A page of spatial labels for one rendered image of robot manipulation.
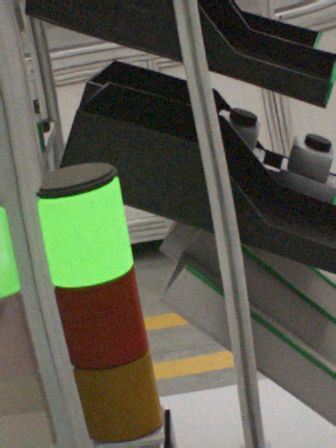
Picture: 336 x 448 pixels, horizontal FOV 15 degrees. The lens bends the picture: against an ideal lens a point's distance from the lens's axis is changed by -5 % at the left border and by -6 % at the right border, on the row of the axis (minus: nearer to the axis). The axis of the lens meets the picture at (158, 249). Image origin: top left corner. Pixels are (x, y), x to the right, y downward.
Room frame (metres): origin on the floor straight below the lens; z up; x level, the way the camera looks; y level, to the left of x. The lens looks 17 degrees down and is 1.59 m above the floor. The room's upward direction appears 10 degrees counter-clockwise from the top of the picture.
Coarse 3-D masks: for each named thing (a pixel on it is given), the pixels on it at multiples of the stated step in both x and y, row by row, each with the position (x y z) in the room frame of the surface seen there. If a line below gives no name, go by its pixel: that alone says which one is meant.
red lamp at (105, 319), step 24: (72, 288) 0.68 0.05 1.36; (96, 288) 0.67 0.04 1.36; (120, 288) 0.68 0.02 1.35; (72, 312) 0.68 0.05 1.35; (96, 312) 0.67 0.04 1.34; (120, 312) 0.68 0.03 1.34; (72, 336) 0.68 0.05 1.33; (96, 336) 0.67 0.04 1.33; (120, 336) 0.68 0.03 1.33; (144, 336) 0.69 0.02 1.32; (72, 360) 0.68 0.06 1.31; (96, 360) 0.68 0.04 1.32; (120, 360) 0.68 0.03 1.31
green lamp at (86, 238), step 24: (96, 192) 0.68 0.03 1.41; (120, 192) 0.70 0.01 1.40; (48, 216) 0.68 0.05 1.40; (72, 216) 0.67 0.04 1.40; (96, 216) 0.68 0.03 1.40; (120, 216) 0.69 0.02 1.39; (48, 240) 0.68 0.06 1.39; (72, 240) 0.68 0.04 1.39; (96, 240) 0.68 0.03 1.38; (120, 240) 0.69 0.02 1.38; (72, 264) 0.68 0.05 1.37; (96, 264) 0.68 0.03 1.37; (120, 264) 0.68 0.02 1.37
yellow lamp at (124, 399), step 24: (144, 360) 0.69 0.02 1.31; (96, 384) 0.68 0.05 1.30; (120, 384) 0.68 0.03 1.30; (144, 384) 0.68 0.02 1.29; (96, 408) 0.68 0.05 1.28; (120, 408) 0.67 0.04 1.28; (144, 408) 0.68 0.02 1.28; (96, 432) 0.68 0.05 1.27; (120, 432) 0.67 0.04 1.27; (144, 432) 0.68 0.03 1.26
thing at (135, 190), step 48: (96, 96) 1.20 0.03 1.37; (144, 96) 1.25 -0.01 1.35; (96, 144) 1.13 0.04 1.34; (144, 144) 1.12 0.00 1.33; (192, 144) 1.11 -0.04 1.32; (240, 144) 1.23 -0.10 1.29; (144, 192) 1.12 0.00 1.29; (192, 192) 1.11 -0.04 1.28; (240, 192) 1.10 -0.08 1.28; (288, 192) 1.22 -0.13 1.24; (240, 240) 1.10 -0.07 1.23; (288, 240) 1.09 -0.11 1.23
